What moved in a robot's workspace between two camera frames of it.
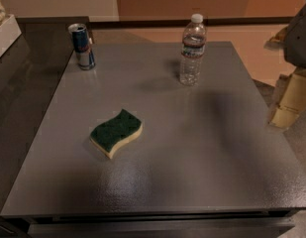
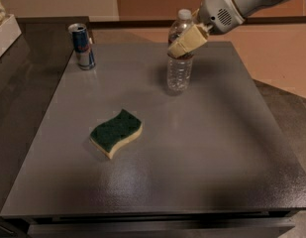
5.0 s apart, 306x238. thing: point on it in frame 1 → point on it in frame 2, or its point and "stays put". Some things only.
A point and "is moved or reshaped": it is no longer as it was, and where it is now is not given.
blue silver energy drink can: (81, 42) stays put
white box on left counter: (4, 35) stays put
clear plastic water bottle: (194, 36) is moved or reshaped
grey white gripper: (299, 42) → (216, 13)
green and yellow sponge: (108, 135) stays put
